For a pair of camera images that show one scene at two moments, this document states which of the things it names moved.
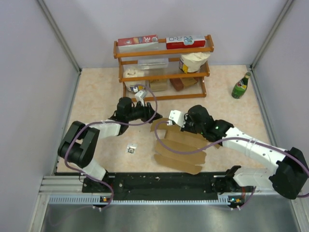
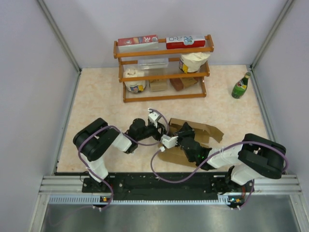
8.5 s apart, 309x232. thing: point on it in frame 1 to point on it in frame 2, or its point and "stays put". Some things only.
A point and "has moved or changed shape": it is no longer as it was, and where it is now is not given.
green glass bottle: x=240 y=87 stays put
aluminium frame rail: x=72 y=185 stays put
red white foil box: x=138 y=44 stays put
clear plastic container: x=153 y=63 stays put
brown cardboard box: x=167 y=158 has moved or changed shape
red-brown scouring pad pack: x=179 y=83 stays put
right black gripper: x=187 y=118 to x=186 y=130
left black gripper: x=149 y=114 to x=158 y=135
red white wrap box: x=183 y=42 stays put
